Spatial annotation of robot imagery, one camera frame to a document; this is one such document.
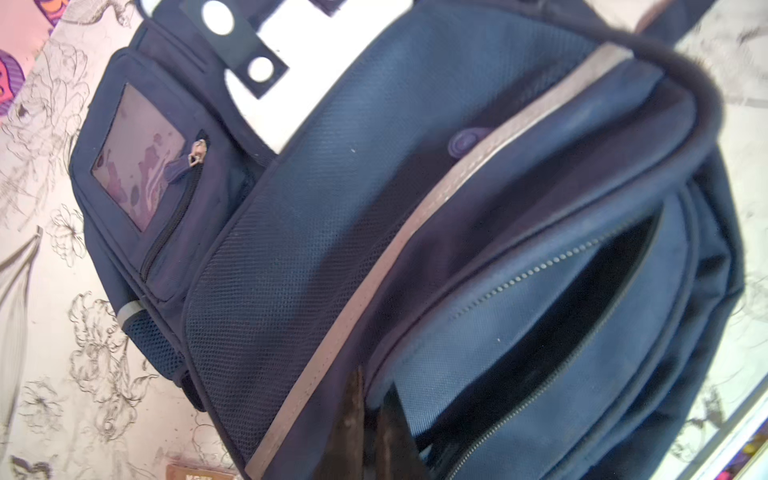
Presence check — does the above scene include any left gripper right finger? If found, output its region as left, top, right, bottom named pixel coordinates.
left=375, top=386, right=429, bottom=480

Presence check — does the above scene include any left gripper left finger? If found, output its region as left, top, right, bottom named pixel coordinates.
left=313, top=367, right=365, bottom=480

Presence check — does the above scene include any red thin booklet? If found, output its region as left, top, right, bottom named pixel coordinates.
left=165, top=464, right=238, bottom=480

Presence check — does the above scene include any navy blue student backpack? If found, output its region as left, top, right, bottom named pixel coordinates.
left=70, top=1, right=744, bottom=479

